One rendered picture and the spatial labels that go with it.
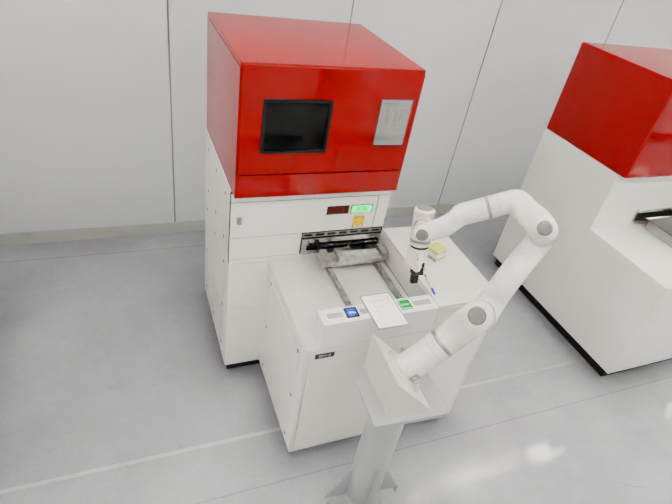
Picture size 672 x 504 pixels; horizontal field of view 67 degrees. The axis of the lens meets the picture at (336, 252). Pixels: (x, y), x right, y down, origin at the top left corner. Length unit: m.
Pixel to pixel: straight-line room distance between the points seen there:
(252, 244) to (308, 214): 0.31
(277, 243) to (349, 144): 0.62
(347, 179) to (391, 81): 0.48
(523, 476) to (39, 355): 2.77
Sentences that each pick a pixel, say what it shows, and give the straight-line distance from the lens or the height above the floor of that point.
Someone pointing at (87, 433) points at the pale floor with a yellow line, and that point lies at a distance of 2.99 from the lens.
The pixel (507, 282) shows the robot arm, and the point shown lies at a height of 1.32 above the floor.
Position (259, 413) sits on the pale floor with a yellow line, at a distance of 2.98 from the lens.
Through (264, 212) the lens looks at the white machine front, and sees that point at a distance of 2.43.
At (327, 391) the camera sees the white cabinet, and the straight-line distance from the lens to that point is 2.44.
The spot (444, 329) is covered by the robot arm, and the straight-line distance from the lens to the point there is 1.99.
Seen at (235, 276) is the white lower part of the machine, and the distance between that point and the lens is 2.62.
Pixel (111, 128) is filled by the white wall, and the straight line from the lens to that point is 3.78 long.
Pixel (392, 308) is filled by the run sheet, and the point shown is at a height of 0.96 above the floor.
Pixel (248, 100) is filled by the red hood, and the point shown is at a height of 1.67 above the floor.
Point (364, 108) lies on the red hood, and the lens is 2.29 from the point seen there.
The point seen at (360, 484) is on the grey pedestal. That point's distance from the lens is 2.59.
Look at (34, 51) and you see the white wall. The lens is 3.63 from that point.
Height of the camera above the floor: 2.41
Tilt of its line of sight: 36 degrees down
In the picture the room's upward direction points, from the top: 11 degrees clockwise
